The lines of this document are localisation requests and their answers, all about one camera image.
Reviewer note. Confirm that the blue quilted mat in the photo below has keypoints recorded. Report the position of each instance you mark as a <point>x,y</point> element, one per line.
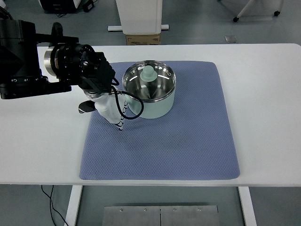
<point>193,141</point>

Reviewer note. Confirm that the green pot with glass lid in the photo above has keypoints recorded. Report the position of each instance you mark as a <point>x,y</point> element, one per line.
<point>154,83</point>

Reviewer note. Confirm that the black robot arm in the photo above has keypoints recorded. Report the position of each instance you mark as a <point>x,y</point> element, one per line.
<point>33,64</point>

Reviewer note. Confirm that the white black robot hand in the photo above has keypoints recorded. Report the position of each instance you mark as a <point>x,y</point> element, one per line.
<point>107,106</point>

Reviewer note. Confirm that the white pedestal column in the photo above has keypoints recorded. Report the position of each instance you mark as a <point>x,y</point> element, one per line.
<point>139,17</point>

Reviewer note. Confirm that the black device on floor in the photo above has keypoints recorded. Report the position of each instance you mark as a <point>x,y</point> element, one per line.
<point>66,6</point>

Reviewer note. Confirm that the white rolling chair base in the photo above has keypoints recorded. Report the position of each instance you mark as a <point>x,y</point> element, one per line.
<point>260,8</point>

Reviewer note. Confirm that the grey floor outlet cover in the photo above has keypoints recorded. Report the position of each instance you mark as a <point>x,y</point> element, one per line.
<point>231,39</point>

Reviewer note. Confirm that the cardboard box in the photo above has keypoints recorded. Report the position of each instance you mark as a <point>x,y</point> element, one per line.
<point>143,39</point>

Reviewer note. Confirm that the metal floor plate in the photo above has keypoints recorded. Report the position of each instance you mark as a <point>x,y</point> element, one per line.
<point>161,216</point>

